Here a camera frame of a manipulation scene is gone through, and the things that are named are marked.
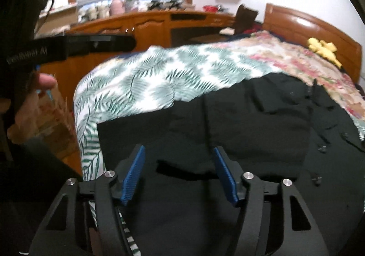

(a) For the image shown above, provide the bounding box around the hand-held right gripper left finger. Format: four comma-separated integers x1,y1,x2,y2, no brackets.
29,144,146,256

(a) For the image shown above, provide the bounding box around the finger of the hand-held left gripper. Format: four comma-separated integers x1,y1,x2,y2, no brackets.
66,33,136,55

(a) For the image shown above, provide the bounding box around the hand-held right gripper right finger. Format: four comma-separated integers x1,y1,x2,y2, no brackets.
212,146,331,256

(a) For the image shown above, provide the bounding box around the black garment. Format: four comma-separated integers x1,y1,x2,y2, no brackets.
97,74,365,256

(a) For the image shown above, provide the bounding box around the person's left hand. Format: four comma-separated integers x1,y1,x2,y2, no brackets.
7,73,58,139

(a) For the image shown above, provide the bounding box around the pink vase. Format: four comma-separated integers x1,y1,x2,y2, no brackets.
110,0,126,16

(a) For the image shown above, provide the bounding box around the leaf print bed sheet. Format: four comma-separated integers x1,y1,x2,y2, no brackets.
73,45,283,256

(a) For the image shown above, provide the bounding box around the row of small desk items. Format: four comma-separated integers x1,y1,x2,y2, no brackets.
78,0,194,17

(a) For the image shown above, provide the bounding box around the person's dark trouser leg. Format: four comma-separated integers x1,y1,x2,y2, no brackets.
0,136,83,256

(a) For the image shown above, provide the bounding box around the floral blanket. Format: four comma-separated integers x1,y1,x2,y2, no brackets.
211,30,365,141

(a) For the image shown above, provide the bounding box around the brown chair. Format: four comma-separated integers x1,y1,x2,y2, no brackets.
234,5,258,35

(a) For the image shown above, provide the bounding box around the yellow plush toy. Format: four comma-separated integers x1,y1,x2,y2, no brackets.
306,37,343,68

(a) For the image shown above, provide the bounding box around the wooden headboard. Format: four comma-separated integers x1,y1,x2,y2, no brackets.
262,3,362,88

